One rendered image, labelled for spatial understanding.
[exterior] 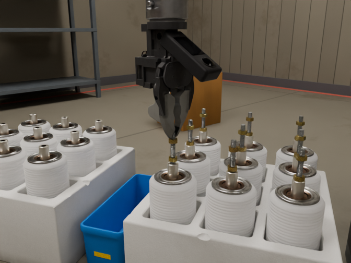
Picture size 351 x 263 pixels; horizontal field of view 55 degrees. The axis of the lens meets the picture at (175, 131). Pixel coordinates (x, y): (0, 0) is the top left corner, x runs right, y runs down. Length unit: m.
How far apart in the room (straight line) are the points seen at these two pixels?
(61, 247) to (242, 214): 0.41
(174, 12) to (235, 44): 3.15
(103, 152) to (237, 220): 0.49
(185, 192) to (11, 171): 0.43
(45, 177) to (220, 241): 0.41
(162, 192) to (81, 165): 0.31
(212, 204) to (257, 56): 3.02
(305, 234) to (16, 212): 0.60
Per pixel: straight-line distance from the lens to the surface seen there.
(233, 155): 0.63
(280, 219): 0.63
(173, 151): 0.66
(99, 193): 0.91
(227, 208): 0.62
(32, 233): 0.84
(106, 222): 0.90
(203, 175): 0.76
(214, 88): 1.95
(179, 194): 0.65
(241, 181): 0.67
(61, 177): 0.81
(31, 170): 0.81
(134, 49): 3.66
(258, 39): 3.57
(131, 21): 3.64
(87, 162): 0.90
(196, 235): 0.64
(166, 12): 0.59
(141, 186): 1.03
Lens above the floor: 0.54
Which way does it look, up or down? 17 degrees down
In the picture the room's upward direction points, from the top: straight up
